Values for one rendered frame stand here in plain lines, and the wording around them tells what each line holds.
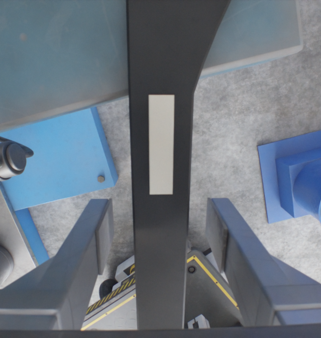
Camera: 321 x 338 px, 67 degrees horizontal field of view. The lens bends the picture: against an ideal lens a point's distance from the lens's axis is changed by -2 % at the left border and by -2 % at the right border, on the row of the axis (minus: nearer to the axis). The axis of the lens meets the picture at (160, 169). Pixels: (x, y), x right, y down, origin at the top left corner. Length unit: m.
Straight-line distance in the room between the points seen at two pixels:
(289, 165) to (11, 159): 1.08
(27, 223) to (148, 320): 1.29
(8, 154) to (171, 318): 0.69
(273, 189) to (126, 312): 0.93
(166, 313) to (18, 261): 1.31
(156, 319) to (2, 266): 1.25
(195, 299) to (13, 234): 0.90
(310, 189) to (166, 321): 1.04
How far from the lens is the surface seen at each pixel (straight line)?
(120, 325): 1.32
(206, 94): 1.22
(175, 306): 0.17
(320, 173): 1.19
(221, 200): 0.16
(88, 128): 1.11
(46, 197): 1.26
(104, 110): 1.22
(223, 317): 1.32
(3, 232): 1.40
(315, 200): 1.15
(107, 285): 1.48
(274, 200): 1.43
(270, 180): 1.38
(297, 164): 1.25
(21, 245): 1.40
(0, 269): 1.39
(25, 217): 1.44
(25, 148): 1.01
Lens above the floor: 1.19
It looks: 74 degrees down
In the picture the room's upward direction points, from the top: 175 degrees clockwise
